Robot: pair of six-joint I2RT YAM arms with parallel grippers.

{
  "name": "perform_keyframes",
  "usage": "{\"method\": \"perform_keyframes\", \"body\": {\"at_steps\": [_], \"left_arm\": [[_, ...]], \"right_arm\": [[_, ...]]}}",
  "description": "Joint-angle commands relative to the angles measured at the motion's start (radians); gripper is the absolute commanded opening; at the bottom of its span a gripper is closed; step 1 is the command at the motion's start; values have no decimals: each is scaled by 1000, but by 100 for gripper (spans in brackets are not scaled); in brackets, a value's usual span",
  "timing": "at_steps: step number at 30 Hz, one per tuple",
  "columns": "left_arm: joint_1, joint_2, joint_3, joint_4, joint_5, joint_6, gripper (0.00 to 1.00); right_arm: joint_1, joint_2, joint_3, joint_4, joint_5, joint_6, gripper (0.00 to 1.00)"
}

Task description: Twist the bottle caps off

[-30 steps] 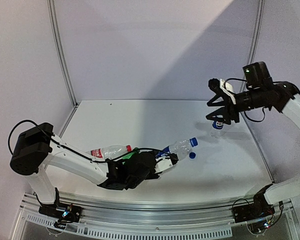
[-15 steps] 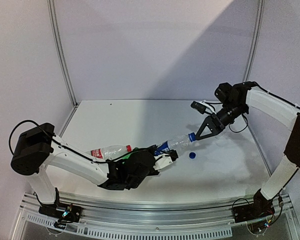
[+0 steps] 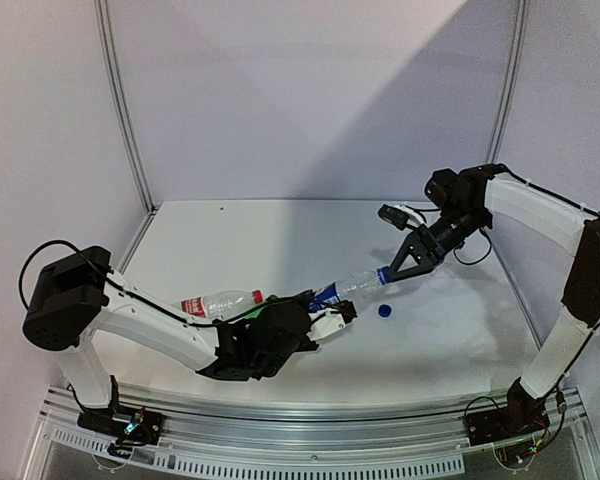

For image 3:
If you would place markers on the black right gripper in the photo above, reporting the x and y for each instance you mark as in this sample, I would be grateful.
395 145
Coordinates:
423 242

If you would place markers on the clear bottle small blue label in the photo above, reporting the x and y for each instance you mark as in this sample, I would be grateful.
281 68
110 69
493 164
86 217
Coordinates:
357 287

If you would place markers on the blue Pepsi bottle cap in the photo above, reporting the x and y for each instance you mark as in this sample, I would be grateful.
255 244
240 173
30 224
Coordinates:
384 310

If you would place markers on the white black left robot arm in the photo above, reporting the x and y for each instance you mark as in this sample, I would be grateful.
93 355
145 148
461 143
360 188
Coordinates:
81 294

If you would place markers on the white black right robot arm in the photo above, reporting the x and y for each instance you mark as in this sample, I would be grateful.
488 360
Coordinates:
468 201

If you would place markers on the green plastic bottle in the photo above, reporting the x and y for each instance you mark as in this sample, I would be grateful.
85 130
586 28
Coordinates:
269 301

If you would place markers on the clear bottle red label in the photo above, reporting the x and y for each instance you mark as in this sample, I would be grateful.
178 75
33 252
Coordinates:
220 306

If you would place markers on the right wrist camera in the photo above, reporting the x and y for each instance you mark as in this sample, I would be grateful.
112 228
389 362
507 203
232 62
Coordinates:
402 216

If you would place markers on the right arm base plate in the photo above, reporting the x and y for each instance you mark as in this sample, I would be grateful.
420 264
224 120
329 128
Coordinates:
485 422

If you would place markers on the aluminium front rail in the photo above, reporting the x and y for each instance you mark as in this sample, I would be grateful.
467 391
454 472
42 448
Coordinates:
202 439

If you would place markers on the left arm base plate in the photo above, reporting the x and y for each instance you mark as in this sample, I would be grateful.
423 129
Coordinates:
128 426

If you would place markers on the right aluminium corner post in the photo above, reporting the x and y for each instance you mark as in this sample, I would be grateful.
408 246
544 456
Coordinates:
509 84

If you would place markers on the aluminium corner post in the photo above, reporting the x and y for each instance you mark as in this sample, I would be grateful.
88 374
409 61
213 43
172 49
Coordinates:
121 108
509 84

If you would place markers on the left aluminium corner post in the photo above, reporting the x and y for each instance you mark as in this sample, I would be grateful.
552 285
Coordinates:
121 108

